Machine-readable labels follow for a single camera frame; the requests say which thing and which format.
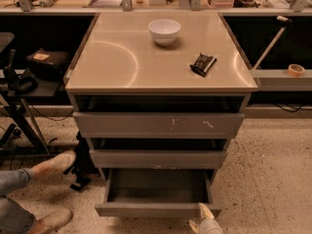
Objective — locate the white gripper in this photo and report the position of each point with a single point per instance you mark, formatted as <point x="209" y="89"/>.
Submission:
<point x="211" y="227"/>

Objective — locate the grey bottom drawer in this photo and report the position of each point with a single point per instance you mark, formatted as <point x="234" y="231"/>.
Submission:
<point x="157" y="193"/>

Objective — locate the grey drawer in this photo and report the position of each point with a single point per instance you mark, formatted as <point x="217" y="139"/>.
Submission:
<point x="159" y="159"/>
<point x="157" y="193"/>
<point x="158" y="125"/>

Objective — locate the grey middle drawer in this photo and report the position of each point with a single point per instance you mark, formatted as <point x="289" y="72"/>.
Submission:
<point x="159" y="159"/>

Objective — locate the grey drawer cabinet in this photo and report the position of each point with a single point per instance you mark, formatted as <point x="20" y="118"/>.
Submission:
<point x="121" y="69"/>

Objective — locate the grey top drawer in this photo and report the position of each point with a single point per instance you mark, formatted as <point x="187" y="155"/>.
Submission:
<point x="158" y="125"/>

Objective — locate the tan shoe lower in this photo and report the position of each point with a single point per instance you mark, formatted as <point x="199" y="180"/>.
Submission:
<point x="50" y="222"/>

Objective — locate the tan shoe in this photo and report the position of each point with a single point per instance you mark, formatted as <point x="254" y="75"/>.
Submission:
<point x="50" y="222"/>
<point x="56" y="165"/>

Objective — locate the tan shoe upper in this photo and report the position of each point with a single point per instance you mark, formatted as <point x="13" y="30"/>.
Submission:
<point x="56" y="165"/>

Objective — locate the black snack packet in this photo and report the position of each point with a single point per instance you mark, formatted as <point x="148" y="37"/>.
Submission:
<point x="203" y="64"/>

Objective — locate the masking tape roll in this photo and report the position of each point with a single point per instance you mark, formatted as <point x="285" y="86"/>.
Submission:
<point x="295" y="70"/>

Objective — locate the blue jeans leg lower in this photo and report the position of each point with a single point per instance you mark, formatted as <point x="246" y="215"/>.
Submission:
<point x="13" y="218"/>

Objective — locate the blue jeans leg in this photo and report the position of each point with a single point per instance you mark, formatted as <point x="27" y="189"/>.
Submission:
<point x="13" y="180"/>
<point x="13" y="218"/>

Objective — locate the white bowl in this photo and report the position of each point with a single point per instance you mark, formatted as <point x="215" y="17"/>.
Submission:
<point x="164" y="31"/>

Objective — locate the blue jeans leg upper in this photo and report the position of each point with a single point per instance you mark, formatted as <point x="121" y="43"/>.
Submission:
<point x="13" y="180"/>

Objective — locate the black bag with label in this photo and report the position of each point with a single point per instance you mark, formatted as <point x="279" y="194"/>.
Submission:
<point x="48" y="65"/>

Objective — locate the black headphones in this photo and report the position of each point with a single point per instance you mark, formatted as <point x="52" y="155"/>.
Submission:
<point x="20" y="85"/>

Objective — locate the black side table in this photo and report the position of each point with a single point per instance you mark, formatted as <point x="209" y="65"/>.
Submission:
<point x="23" y="116"/>

